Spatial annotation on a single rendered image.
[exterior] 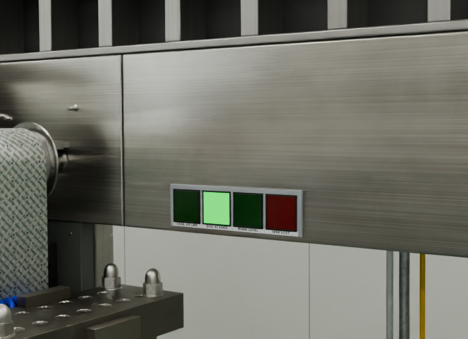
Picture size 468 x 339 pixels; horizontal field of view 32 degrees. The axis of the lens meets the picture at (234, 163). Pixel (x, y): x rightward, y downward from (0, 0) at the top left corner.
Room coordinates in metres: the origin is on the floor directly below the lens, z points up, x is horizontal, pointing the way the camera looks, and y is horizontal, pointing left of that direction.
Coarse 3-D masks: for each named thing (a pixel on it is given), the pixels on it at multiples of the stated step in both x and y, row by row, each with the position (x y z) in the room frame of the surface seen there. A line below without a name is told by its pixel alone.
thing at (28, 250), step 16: (0, 208) 1.31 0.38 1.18; (16, 208) 1.33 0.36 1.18; (32, 208) 1.36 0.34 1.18; (0, 224) 1.31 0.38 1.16; (16, 224) 1.33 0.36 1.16; (32, 224) 1.36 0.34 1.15; (0, 240) 1.31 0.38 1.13; (16, 240) 1.33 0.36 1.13; (32, 240) 1.36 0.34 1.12; (0, 256) 1.31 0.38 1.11; (16, 256) 1.33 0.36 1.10; (32, 256) 1.36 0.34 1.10; (0, 272) 1.31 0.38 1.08; (16, 272) 1.33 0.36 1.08; (32, 272) 1.36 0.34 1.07; (0, 288) 1.30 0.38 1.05; (16, 288) 1.33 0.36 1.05; (32, 288) 1.36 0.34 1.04
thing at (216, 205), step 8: (208, 192) 1.30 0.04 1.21; (208, 200) 1.30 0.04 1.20; (216, 200) 1.29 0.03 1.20; (224, 200) 1.28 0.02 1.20; (208, 208) 1.30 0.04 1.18; (216, 208) 1.29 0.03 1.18; (224, 208) 1.28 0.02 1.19; (208, 216) 1.30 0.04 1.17; (216, 216) 1.29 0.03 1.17; (224, 216) 1.28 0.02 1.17; (224, 224) 1.28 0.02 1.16
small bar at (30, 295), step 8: (48, 288) 1.34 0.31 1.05; (56, 288) 1.34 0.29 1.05; (64, 288) 1.34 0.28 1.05; (24, 296) 1.28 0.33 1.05; (32, 296) 1.28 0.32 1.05; (40, 296) 1.29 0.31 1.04; (48, 296) 1.31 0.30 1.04; (56, 296) 1.32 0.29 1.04; (64, 296) 1.34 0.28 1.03; (24, 304) 1.27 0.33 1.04; (32, 304) 1.28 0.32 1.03; (40, 304) 1.29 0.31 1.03
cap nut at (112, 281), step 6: (108, 264) 1.42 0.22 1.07; (114, 264) 1.42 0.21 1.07; (108, 270) 1.41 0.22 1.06; (114, 270) 1.41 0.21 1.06; (102, 276) 1.42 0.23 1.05; (108, 276) 1.41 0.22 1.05; (114, 276) 1.41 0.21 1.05; (102, 282) 1.42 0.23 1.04; (108, 282) 1.41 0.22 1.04; (114, 282) 1.41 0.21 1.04; (120, 282) 1.42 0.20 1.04; (102, 288) 1.41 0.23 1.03; (108, 288) 1.41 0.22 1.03; (114, 288) 1.41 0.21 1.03; (120, 288) 1.42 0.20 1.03
